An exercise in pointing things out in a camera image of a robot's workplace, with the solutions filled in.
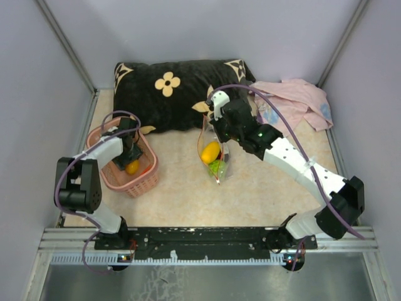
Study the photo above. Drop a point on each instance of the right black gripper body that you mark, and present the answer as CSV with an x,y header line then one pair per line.
x,y
225,132

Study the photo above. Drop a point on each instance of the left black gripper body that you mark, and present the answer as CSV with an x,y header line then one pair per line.
x,y
129,155

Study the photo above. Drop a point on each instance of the orange mango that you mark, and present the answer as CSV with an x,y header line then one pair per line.
x,y
132,167

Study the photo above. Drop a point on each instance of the orange carrot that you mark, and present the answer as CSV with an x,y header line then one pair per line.
x,y
146,170

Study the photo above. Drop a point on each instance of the yellow lemon fruit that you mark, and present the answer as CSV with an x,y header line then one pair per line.
x,y
210,153

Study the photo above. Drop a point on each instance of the clear zip top bag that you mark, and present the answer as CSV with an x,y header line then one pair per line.
x,y
206,136

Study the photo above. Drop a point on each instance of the green custard apple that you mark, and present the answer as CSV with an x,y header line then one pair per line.
x,y
217,168

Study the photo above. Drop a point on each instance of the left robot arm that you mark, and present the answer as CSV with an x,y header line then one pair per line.
x,y
78,189

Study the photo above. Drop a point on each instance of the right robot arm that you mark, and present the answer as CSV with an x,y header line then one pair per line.
x,y
341,199

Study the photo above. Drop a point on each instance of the pink plastic basket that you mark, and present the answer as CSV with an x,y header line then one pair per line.
x,y
137,184

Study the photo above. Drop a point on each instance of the pink printed cloth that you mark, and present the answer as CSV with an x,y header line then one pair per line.
x,y
298,100

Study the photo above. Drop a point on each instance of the black floral pillow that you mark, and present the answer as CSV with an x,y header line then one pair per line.
x,y
172,95

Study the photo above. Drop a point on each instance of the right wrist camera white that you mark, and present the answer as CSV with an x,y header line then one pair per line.
x,y
215,102

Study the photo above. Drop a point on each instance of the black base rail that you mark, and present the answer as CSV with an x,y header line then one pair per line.
x,y
215,243

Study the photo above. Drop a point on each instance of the aluminium frame post left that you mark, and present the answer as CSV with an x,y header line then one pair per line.
x,y
50,18

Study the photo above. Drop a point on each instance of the aluminium frame post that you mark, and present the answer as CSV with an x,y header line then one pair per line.
x,y
346,35
50,18

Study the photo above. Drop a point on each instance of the aluminium frame post right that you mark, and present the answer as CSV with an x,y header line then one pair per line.
x,y
346,35

